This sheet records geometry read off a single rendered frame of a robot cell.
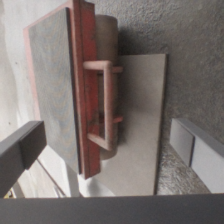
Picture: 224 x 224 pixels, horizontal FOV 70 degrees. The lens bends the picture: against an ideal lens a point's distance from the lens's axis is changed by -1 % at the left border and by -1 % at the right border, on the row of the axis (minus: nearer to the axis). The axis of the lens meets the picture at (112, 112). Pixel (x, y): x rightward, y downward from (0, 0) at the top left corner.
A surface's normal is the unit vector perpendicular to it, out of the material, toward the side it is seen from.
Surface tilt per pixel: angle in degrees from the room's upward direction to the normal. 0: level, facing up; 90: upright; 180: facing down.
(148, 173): 0
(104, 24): 76
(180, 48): 0
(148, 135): 0
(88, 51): 90
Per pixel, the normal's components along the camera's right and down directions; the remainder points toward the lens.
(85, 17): 0.65, 0.22
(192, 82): -0.76, 0.20
